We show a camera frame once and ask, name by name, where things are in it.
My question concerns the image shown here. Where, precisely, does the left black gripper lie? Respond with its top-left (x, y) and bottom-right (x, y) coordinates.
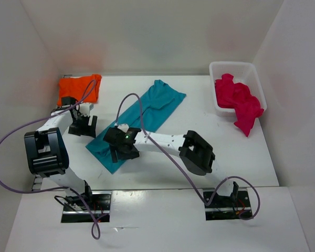
top-left (68, 113), bottom-right (97, 138)

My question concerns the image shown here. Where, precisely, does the orange t shirt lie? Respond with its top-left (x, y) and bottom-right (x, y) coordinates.
top-left (57, 74), bottom-right (102, 106)

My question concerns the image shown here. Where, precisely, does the teal t shirt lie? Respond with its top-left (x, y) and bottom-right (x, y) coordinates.
top-left (86, 80), bottom-right (186, 174)

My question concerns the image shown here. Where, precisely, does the pink t shirt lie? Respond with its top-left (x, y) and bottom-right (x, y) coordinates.
top-left (215, 73), bottom-right (264, 137)

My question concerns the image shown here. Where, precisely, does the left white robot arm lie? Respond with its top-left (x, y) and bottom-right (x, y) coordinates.
top-left (24, 97), bottom-right (98, 210)

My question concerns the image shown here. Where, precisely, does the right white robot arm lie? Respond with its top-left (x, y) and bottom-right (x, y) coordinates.
top-left (103, 124), bottom-right (239, 206)

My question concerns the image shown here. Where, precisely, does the white plastic basket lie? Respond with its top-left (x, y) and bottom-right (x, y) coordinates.
top-left (209, 61), bottom-right (267, 117)

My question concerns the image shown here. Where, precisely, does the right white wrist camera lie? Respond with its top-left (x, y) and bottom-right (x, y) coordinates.
top-left (117, 123), bottom-right (129, 133)

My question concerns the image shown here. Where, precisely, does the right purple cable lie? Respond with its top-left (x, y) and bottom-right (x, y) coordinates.
top-left (114, 93), bottom-right (261, 221)

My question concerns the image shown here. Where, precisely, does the purple cable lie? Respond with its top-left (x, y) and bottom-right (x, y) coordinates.
top-left (114, 93), bottom-right (261, 221)
top-left (0, 79), bottom-right (103, 240)

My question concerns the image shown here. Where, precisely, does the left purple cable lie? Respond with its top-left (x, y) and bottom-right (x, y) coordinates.
top-left (0, 79), bottom-right (103, 240)

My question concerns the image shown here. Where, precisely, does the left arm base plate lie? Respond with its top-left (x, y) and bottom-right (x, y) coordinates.
top-left (54, 192), bottom-right (111, 224)

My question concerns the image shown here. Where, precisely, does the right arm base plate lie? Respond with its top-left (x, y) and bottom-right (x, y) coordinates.
top-left (205, 190), bottom-right (253, 221)

